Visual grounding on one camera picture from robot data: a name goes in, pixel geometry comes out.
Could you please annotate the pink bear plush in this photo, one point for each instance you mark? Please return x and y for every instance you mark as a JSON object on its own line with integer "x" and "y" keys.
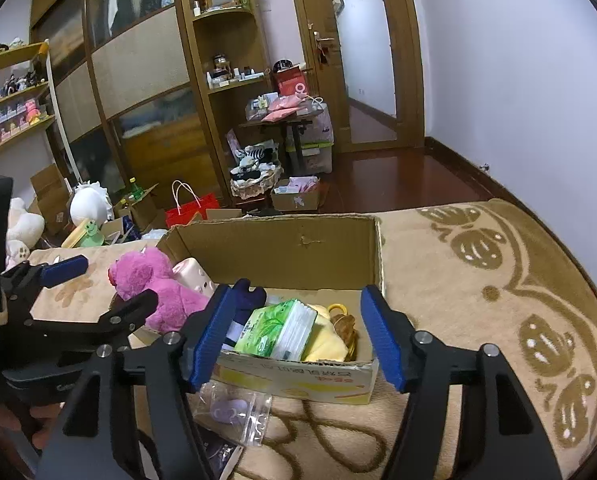
{"x": 148, "y": 280}

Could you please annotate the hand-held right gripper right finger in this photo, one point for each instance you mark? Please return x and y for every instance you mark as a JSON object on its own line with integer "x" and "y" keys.
{"x": 383, "y": 340}

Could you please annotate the person's left hand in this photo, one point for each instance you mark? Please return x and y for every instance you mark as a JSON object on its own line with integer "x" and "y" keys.
{"x": 36, "y": 422}

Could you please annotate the pink swirl roll plush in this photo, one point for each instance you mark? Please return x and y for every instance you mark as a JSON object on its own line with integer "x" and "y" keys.
{"x": 193, "y": 275}

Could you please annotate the clear bag with purple item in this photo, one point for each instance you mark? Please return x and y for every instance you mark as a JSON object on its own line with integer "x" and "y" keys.
{"x": 228, "y": 410}

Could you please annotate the white haired plush head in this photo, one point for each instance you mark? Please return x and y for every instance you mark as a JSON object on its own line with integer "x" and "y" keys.
{"x": 91, "y": 205}

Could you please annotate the flat cardboard box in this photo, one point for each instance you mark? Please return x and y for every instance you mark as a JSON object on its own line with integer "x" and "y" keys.
{"x": 218, "y": 216}

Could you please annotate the green tissue packet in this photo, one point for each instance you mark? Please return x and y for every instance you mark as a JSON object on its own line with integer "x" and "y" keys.
{"x": 268, "y": 332}

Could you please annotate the wooden wardrobe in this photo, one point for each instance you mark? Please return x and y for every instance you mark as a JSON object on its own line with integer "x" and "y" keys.
{"x": 138, "y": 75}

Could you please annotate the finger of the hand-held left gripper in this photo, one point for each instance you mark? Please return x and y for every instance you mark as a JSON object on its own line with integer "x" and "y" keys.
{"x": 128, "y": 310}
{"x": 63, "y": 269}

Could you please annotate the small wooden side table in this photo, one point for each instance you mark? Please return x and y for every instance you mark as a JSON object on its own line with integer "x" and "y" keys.
{"x": 291, "y": 125}

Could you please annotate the tall brown cardboard box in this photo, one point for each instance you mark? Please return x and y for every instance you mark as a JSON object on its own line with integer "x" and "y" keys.
{"x": 51, "y": 195}

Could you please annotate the green frog toy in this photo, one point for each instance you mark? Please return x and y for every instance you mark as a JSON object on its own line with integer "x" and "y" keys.
{"x": 92, "y": 234}

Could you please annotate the red gift bag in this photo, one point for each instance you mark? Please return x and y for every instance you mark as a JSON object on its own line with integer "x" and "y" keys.
{"x": 191, "y": 212}

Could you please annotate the basket of clothes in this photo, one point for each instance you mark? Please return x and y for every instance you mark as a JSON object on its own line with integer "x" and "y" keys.
{"x": 256, "y": 175}

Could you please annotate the open cardboard box with bottles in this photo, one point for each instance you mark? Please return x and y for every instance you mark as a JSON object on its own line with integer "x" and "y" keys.
{"x": 141, "y": 212}

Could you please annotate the wooden shelf of figurines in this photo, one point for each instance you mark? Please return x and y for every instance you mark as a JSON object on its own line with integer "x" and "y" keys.
{"x": 16, "y": 95}

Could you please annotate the yellow dog plush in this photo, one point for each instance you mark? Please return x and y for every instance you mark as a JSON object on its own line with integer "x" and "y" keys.
{"x": 328, "y": 342}

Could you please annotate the clear plastic storage box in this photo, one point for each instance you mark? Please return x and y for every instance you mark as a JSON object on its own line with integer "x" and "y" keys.
{"x": 316, "y": 145}

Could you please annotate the pink packets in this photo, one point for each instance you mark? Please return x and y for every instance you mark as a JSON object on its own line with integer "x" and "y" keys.
{"x": 281, "y": 107}

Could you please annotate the green bottle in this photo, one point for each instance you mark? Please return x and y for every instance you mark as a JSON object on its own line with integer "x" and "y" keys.
{"x": 136, "y": 190}

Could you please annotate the red paper bag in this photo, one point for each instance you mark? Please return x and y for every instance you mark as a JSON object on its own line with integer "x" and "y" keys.
{"x": 291, "y": 82}

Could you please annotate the small cardboard box with packets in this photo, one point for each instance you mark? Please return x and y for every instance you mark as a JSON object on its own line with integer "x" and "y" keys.
{"x": 296, "y": 195}

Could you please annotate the white metal frame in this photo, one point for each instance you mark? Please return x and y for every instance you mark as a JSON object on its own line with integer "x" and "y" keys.
{"x": 58, "y": 120}

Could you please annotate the white beige plush toy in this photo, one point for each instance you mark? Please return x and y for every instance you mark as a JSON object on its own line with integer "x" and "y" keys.
{"x": 26, "y": 225}

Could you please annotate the black packet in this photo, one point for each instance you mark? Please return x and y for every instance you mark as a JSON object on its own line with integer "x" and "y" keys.
{"x": 221, "y": 455}

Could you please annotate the wooden corner shelf unit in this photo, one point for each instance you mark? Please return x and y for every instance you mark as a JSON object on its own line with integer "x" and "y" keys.
{"x": 223, "y": 50}

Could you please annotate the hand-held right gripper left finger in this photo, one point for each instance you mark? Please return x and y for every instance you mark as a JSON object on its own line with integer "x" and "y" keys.
{"x": 208, "y": 340}

